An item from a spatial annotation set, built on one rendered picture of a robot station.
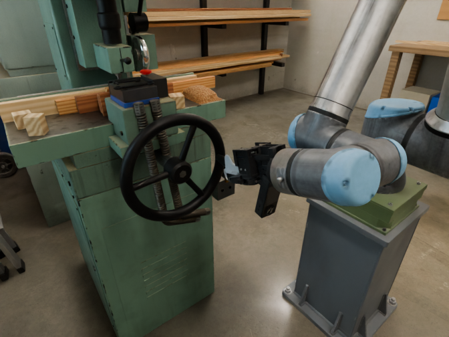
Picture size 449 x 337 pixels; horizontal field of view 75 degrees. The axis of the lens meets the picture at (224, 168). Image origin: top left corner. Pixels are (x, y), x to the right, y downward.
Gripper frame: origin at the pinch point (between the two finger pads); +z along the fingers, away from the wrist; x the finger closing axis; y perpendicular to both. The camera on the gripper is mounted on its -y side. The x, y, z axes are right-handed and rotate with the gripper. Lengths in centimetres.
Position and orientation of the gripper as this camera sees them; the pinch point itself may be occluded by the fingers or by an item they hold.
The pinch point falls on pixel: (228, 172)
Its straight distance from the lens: 75.2
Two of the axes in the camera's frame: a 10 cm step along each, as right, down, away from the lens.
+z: -5.6, -0.7, 8.2
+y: -2.0, -9.5, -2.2
